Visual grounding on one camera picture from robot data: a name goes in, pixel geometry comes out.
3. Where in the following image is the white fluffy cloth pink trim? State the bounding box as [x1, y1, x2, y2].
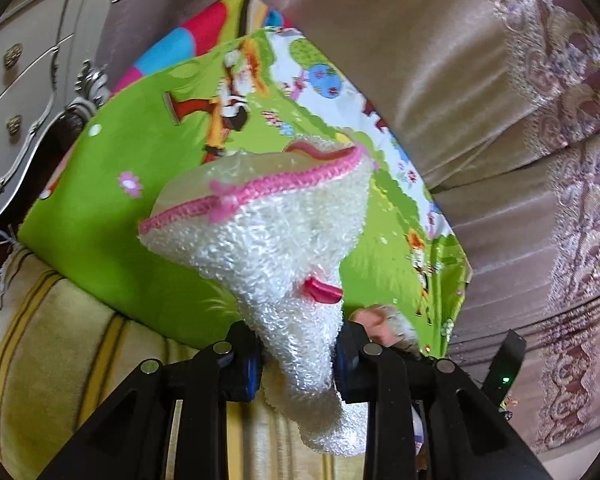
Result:
[138, 136, 374, 456]

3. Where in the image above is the pile of small clothes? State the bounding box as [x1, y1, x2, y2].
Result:
[349, 304, 419, 356]

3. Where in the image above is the striped beige sofa cushion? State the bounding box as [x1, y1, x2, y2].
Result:
[0, 245, 364, 479]

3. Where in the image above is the beige curtain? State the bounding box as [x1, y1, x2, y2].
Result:
[96, 0, 600, 452]

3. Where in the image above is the green cartoon play mat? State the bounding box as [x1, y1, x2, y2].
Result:
[17, 0, 473, 359]

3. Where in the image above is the white drawer cabinet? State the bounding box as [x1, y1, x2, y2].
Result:
[0, 0, 120, 215]

